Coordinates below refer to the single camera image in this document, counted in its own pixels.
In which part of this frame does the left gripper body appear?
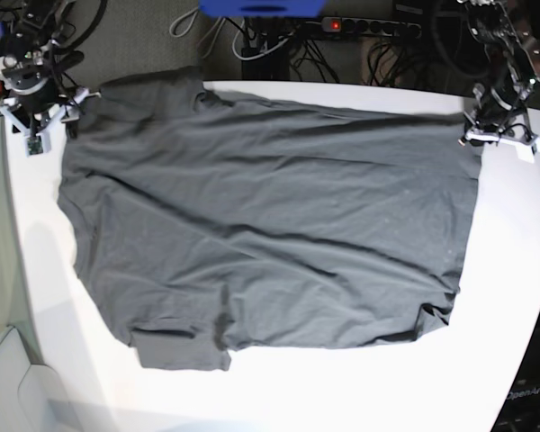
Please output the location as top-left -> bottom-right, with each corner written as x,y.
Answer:
465,103 -> 529,140

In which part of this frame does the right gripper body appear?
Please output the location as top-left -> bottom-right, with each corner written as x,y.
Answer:
15,87 -> 68,131

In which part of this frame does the dark grey t-shirt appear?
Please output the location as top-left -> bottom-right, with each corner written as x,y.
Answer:
58,68 -> 482,371

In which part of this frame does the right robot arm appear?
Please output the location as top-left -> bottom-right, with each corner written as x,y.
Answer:
0,1 -> 108,139

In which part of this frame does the black power strip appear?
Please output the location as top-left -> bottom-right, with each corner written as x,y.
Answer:
320,17 -> 422,39

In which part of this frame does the blue box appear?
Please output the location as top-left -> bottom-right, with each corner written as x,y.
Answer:
199,0 -> 326,17

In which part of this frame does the grey chair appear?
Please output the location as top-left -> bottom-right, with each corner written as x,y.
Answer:
0,327 -> 84,431

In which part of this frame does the white cable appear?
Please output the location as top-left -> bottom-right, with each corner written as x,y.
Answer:
231,26 -> 293,61

